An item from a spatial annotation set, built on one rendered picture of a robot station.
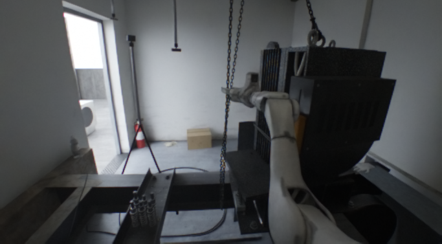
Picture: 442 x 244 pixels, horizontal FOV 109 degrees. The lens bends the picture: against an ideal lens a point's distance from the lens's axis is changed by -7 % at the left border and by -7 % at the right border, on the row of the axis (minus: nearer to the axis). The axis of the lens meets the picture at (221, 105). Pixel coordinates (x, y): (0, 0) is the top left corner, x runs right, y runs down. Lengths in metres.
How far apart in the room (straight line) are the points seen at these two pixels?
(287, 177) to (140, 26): 3.12
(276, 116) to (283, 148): 0.08
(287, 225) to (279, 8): 3.27
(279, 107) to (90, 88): 7.80
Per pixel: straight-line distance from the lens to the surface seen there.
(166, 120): 3.36
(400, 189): 1.87
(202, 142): 3.07
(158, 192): 1.36
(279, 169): 0.42
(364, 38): 2.28
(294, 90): 0.76
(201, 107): 3.20
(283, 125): 0.46
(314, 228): 0.36
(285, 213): 0.37
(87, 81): 8.05
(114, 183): 1.56
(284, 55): 0.96
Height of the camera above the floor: 1.55
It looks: 16 degrees down
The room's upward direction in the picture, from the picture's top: 1 degrees clockwise
